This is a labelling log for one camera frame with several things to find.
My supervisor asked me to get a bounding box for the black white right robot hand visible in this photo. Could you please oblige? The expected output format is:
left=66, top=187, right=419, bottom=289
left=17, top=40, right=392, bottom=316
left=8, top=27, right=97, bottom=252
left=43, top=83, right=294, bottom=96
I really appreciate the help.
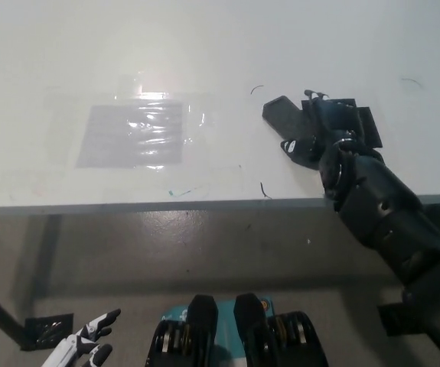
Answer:
left=279, top=89, right=363, bottom=166

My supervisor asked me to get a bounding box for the clear plastic film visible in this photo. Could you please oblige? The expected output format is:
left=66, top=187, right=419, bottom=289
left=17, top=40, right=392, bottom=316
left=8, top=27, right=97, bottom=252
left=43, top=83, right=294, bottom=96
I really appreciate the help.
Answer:
left=43, top=74, right=230, bottom=192

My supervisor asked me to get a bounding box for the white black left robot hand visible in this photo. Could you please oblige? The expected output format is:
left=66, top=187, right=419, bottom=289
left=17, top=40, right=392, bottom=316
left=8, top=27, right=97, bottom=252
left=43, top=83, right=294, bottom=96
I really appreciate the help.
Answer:
left=41, top=308, right=122, bottom=367

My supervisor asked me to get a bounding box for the grey paper sheet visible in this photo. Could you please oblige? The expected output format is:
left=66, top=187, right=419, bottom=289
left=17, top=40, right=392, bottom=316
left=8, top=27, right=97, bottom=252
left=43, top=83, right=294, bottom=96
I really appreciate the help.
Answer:
left=74, top=103, right=184, bottom=170

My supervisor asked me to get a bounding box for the dark grey whiteboard eraser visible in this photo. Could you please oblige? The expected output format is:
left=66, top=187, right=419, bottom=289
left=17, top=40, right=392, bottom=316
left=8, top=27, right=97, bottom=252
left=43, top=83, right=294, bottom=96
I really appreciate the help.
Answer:
left=262, top=95, right=321, bottom=166

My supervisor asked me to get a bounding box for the black tape marked spot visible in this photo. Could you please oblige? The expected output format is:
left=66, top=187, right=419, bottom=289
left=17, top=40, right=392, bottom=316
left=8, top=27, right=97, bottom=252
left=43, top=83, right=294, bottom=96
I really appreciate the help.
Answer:
left=299, top=98, right=383, bottom=149

